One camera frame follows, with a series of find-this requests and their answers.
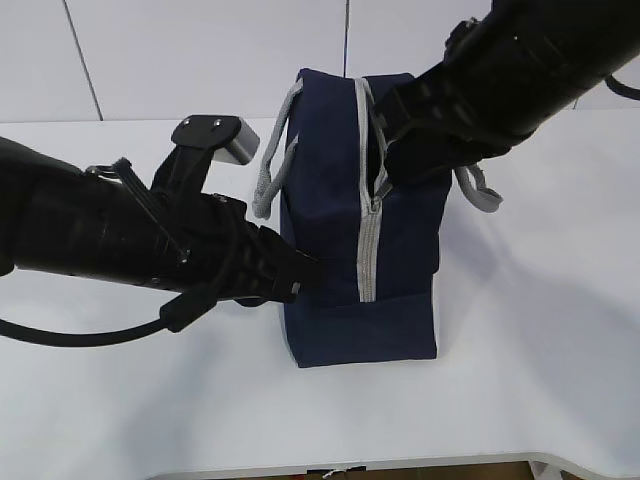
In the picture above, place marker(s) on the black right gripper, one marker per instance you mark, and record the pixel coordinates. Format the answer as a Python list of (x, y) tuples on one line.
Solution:
[(428, 131)]

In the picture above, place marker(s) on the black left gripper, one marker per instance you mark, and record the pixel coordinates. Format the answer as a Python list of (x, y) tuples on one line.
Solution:
[(252, 264)]

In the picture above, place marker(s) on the navy blue lunch bag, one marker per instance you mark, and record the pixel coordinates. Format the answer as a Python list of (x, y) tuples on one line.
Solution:
[(377, 244)]

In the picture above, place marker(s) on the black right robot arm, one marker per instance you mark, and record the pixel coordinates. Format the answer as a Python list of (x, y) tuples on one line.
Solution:
[(500, 79)]

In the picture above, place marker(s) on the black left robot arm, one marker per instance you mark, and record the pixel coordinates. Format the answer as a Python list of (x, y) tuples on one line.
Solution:
[(60, 219)]

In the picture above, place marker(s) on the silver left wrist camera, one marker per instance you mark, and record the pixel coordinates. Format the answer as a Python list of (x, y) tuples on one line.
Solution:
[(198, 141)]

